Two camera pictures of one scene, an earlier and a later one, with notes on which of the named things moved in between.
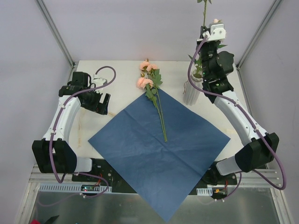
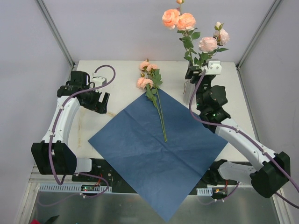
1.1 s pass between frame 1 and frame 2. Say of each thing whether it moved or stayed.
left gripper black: stayed
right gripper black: moved
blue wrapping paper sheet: stayed
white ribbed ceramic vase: stayed
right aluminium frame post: stayed
